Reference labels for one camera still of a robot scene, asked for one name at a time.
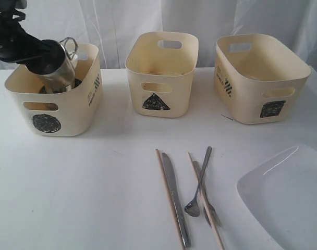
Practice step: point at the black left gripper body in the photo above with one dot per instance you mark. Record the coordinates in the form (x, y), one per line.
(16, 45)

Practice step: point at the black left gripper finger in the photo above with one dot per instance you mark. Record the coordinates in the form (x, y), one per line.
(42, 67)
(51, 47)

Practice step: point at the steel mug with wire handle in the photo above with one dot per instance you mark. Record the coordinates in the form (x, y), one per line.
(63, 79)

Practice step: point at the white ceramic bowl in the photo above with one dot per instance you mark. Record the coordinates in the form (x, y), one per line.
(74, 60)

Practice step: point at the cream bin with circle mark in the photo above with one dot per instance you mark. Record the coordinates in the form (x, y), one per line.
(61, 114)

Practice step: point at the white curtain backdrop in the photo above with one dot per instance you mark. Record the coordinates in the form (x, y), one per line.
(114, 26)

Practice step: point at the cream bin with triangle mark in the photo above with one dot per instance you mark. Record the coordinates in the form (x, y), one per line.
(160, 69)

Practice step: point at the stainless steel table knife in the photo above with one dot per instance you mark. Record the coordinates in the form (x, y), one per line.
(173, 190)

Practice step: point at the right wooden chopstick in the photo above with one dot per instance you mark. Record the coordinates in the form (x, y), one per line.
(208, 216)

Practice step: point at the wooden chopstick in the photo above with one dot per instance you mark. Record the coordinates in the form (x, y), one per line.
(208, 216)
(171, 205)

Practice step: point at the left wooden chopstick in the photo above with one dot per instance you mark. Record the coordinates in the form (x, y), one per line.
(171, 205)

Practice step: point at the long stainless steel spoon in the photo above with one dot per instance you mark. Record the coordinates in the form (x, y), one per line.
(192, 208)

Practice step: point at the cream bin with square mark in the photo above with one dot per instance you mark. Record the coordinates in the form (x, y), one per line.
(258, 77)

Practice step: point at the stainless steel fork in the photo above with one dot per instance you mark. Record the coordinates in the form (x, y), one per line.
(202, 189)

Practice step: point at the white rectangular plate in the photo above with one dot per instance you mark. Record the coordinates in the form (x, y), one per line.
(281, 194)

